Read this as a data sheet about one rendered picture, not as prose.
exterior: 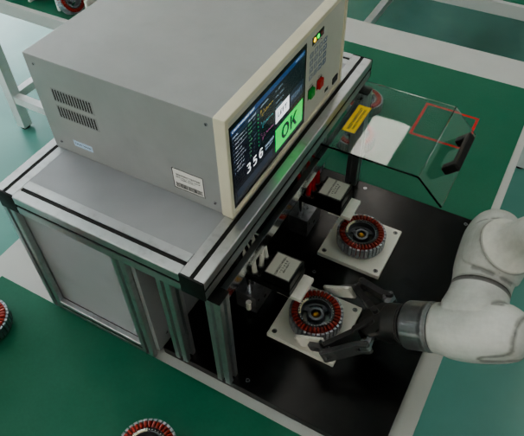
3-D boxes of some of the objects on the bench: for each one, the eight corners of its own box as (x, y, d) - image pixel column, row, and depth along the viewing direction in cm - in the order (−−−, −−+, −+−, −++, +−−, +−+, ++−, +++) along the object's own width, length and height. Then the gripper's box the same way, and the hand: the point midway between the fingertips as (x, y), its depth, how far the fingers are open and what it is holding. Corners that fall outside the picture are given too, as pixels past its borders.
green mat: (537, 92, 177) (537, 92, 176) (484, 225, 142) (484, 224, 141) (268, 20, 208) (268, 19, 208) (170, 113, 173) (170, 113, 173)
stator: (350, 310, 122) (352, 300, 119) (328, 352, 116) (329, 343, 113) (303, 290, 126) (303, 279, 123) (278, 329, 119) (278, 319, 117)
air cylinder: (320, 216, 142) (321, 201, 137) (306, 237, 137) (307, 221, 133) (302, 208, 143) (302, 194, 139) (288, 229, 139) (288, 214, 135)
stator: (393, 235, 135) (394, 225, 133) (370, 267, 129) (372, 258, 127) (350, 216, 140) (352, 206, 137) (327, 246, 134) (328, 236, 131)
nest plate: (400, 234, 137) (401, 231, 136) (377, 279, 129) (378, 276, 128) (342, 212, 142) (343, 208, 141) (316, 254, 134) (316, 251, 133)
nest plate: (361, 310, 123) (362, 307, 122) (332, 367, 115) (333, 364, 114) (298, 283, 128) (299, 280, 127) (266, 336, 120) (266, 332, 119)
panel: (303, 157, 156) (308, 61, 133) (160, 350, 118) (133, 261, 96) (300, 157, 156) (303, 60, 134) (156, 349, 118) (127, 259, 96)
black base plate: (474, 227, 141) (476, 221, 139) (376, 464, 104) (378, 459, 103) (302, 165, 157) (302, 159, 155) (164, 352, 120) (162, 346, 119)
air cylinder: (273, 288, 128) (273, 273, 124) (257, 313, 123) (256, 298, 119) (253, 278, 129) (252, 264, 125) (236, 304, 125) (235, 289, 121)
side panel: (162, 346, 121) (134, 250, 97) (154, 357, 119) (123, 263, 95) (62, 293, 131) (14, 195, 107) (54, 304, 129) (2, 205, 105)
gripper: (388, 393, 100) (292, 374, 114) (434, 289, 114) (343, 283, 129) (373, 366, 97) (275, 349, 111) (422, 261, 111) (329, 259, 125)
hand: (316, 315), depth 119 cm, fingers open, 13 cm apart
